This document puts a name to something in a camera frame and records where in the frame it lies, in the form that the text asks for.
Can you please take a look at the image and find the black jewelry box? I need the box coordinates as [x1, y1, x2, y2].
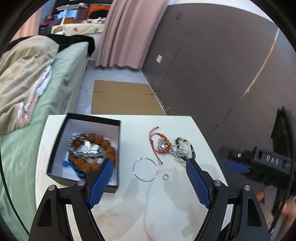
[47, 113, 121, 193]

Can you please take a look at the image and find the person right hand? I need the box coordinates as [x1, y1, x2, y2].
[256, 191, 296, 222]

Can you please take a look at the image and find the dark green bead bracelet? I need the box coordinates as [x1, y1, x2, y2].
[174, 136, 196, 160]

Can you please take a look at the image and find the patterned cream cushion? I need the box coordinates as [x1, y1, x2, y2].
[51, 18, 106, 36]

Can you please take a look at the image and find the black clothing on bed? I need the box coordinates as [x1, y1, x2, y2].
[1, 34, 95, 57]

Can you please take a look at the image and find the white wall switch plate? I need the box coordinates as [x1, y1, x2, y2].
[156, 55, 162, 63]

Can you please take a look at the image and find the flattened cardboard on floor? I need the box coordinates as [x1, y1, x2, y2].
[91, 80, 165, 115]

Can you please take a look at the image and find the silver chain bracelet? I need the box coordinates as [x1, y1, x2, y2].
[67, 134, 107, 160]

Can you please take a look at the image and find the silver hoop bangle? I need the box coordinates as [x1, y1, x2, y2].
[132, 157, 159, 182]

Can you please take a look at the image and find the bed with green sheet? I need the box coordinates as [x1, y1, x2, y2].
[1, 43, 89, 240]

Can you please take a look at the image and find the red string bracelet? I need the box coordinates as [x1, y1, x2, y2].
[149, 126, 173, 165]

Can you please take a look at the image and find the beige blanket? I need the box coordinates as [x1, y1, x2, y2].
[1, 36, 59, 135]

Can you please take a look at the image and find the white side table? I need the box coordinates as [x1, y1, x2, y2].
[36, 114, 233, 241]

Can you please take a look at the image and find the pink curtain right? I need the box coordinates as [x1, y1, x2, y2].
[95, 0, 169, 69]

